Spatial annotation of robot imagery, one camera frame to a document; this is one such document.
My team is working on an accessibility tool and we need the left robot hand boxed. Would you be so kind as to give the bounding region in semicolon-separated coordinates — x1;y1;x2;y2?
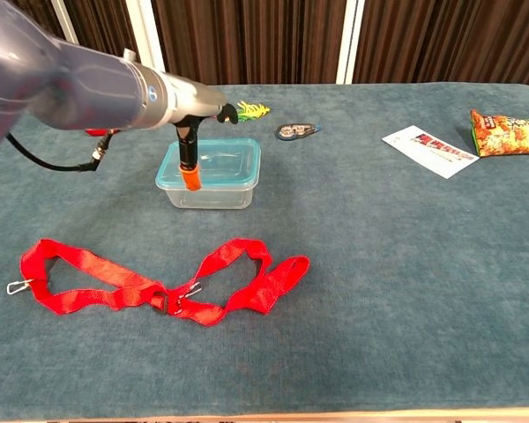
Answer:
171;77;239;192

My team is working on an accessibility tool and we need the teal container lid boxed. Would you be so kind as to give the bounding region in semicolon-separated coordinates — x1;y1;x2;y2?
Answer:
154;137;262;191

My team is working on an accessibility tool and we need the clear plastic container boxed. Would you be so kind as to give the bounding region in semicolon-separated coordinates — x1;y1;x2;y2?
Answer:
156;175;259;210

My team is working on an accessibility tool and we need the colourful plastic picks bundle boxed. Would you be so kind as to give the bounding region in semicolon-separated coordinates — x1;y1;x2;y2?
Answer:
234;100;271;121

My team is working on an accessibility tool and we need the dark brown pleated curtain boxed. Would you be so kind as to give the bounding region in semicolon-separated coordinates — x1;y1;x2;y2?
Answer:
8;0;529;87

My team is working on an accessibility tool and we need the correction tape dispenser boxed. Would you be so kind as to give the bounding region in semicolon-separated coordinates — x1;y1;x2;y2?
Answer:
277;122;322;142

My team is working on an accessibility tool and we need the teal carpet table mat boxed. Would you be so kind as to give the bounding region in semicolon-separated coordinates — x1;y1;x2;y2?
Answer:
0;83;529;422

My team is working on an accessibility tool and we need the white printed card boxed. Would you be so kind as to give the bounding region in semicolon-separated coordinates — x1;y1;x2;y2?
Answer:
382;125;481;180

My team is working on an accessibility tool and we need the orange green snack bag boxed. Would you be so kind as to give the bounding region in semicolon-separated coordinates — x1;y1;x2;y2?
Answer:
470;109;529;158

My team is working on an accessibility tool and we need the white metal frame post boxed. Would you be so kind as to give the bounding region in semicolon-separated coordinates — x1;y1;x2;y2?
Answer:
124;0;168;74
50;0;79;45
335;0;366;85

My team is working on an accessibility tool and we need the red webbing strap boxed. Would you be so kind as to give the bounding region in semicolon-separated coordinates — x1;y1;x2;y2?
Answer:
6;238;311;328

